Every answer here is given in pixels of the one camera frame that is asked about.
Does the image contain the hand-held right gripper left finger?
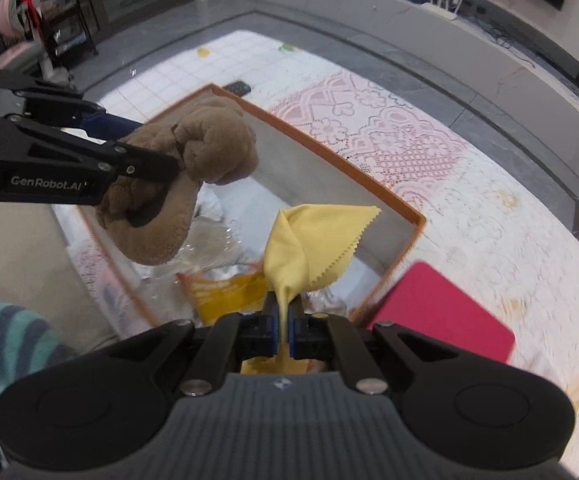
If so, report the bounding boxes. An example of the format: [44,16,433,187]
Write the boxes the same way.
[96,292,278,396]

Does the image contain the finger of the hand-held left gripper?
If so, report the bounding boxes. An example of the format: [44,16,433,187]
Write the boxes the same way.
[6,114,181,183]
[0,70,146,140]

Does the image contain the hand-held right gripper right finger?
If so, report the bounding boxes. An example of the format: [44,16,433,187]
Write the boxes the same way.
[288,300,470,396]

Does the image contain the yellow packet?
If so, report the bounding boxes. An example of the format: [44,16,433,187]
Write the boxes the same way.
[176,271,271,329]

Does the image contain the brown plush toy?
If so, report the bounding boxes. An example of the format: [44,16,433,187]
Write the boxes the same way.
[94,94,260,266]

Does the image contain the yellow cloth with zigzag edge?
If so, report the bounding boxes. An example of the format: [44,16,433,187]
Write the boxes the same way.
[262,204,383,361]

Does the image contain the clear plastic bag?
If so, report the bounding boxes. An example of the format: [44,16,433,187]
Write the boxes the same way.
[175,220,244,277]

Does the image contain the white plastic bag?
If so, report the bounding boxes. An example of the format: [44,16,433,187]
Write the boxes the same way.
[194,182,290,281]

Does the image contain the orange cardboard box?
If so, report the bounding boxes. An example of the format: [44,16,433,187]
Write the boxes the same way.
[73,84,427,332]

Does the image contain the clear container with red lid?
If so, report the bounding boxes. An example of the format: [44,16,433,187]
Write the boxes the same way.
[366,261,516,366]

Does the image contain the teal striped clothing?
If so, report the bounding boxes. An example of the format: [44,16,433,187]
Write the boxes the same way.
[0,302,78,479]

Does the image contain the grey marble television console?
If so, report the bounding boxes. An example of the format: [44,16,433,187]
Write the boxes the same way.
[234,0,579,137]

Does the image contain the white router with antennas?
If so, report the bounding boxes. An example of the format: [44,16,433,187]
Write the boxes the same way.
[423,0,463,21]

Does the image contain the black cables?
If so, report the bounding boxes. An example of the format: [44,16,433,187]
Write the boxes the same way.
[479,22,537,68]

